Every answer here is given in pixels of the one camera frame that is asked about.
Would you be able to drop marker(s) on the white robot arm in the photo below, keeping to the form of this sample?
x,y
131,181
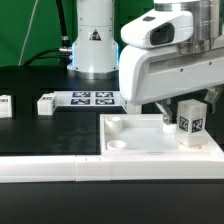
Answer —
x,y
95,54

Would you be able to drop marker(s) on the white L-shaped fence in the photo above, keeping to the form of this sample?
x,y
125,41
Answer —
x,y
158,157

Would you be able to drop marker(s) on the white square table top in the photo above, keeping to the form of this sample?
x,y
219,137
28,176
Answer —
x,y
122,134

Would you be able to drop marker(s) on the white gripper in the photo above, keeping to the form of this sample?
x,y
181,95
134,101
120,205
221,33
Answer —
x,y
169,53

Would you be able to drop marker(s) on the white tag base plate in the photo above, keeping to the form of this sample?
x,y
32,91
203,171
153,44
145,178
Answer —
x,y
89,98

